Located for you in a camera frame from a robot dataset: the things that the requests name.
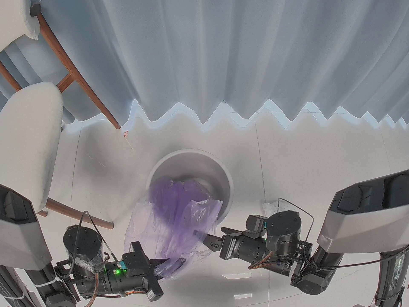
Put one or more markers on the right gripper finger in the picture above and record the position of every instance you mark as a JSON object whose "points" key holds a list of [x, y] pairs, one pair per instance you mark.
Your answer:
{"points": [[214, 243]]}

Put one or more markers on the purple plastic bag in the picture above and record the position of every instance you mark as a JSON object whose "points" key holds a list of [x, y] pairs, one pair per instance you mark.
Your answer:
{"points": [[172, 222]]}

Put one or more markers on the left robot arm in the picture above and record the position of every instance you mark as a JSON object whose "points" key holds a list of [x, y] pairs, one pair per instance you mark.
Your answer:
{"points": [[22, 229]]}

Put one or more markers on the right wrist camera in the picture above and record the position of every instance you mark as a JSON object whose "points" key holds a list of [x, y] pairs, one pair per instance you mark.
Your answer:
{"points": [[255, 225]]}

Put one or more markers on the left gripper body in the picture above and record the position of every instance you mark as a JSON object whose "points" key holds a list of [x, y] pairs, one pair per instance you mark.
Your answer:
{"points": [[155, 289]]}

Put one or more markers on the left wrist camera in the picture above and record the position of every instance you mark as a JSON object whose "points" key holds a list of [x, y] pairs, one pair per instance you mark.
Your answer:
{"points": [[135, 264]]}

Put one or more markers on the white trash bin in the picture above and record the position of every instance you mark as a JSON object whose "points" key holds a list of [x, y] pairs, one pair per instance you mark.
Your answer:
{"points": [[191, 165]]}

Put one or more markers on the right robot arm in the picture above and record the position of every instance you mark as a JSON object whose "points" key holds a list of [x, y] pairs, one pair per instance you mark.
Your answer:
{"points": [[351, 209]]}

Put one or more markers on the crumpled white paper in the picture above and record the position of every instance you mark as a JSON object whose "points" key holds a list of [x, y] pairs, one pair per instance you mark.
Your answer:
{"points": [[271, 207]]}

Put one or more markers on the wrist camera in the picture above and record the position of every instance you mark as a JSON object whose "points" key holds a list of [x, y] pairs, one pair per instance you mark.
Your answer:
{"points": [[135, 264], [255, 225]]}

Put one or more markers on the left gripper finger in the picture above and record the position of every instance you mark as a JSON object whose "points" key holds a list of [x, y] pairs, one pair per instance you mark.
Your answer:
{"points": [[158, 263]]}

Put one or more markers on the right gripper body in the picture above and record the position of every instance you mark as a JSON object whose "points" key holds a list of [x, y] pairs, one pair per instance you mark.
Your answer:
{"points": [[249, 249]]}

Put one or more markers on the pale blue curtain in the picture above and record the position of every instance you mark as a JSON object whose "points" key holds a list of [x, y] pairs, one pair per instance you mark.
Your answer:
{"points": [[223, 43]]}

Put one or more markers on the white cushioned wooden chair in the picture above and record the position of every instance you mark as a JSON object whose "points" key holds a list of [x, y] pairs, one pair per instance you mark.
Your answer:
{"points": [[28, 139]]}

